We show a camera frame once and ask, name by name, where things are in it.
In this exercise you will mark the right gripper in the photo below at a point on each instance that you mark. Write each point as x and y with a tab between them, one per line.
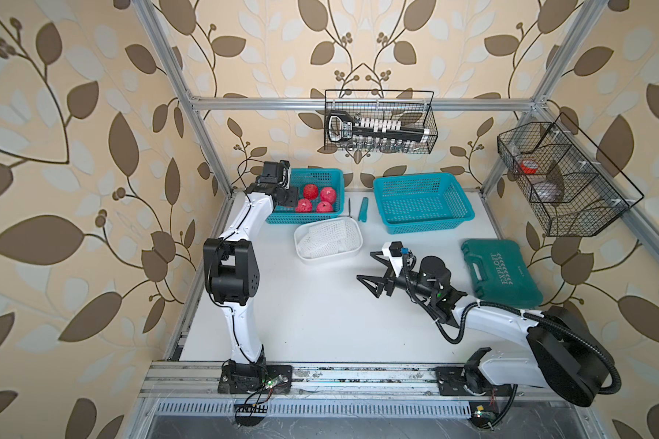
380	283

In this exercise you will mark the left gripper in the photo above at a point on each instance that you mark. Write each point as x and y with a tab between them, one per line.
292	197

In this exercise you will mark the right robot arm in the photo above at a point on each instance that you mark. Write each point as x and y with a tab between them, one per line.
555	350

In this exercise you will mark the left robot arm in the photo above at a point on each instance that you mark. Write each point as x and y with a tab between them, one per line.
232	275

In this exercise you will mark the left teal plastic basket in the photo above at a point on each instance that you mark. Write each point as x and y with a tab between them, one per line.
322	178

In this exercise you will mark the teal plastic basket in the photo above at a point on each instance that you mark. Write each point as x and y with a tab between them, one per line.
322	178
421	203

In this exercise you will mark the teal knife sheath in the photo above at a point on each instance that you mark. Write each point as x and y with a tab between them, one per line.
363	213

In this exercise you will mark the white plastic tray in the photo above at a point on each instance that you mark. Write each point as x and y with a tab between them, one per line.
328	240

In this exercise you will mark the right teal plastic basket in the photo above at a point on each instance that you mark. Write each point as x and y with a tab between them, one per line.
421	203

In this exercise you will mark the black white tool set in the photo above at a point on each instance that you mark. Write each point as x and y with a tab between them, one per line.
341	126

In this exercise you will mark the green tool case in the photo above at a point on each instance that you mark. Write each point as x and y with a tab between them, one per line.
499	273

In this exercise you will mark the red tape roll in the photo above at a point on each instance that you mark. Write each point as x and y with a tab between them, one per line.
529	167

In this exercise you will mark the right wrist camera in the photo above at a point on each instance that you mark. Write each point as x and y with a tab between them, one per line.
396	257

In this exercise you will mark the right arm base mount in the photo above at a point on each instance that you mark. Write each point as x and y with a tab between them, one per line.
467	380

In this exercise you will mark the back black wire basket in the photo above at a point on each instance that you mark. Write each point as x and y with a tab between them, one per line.
414	108

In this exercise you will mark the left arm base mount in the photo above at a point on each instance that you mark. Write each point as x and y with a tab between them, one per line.
247	378

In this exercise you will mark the side black wire basket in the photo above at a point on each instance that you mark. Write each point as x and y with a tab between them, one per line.
580	188

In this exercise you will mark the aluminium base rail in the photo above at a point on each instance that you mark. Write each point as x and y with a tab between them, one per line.
330	390

